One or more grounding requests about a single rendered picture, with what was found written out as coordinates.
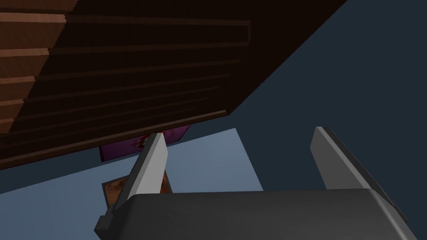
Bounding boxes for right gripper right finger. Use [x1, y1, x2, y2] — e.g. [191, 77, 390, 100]
[310, 126, 408, 225]

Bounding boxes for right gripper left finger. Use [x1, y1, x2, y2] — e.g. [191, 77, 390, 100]
[115, 132, 168, 210]

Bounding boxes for orange wall picture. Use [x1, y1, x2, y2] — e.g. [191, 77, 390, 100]
[101, 169, 173, 210]

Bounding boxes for brown wooden cupboard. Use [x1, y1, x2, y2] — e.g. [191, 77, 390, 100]
[0, 0, 348, 170]

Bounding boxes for purple wall picture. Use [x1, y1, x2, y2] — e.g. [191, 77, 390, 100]
[99, 125, 191, 163]

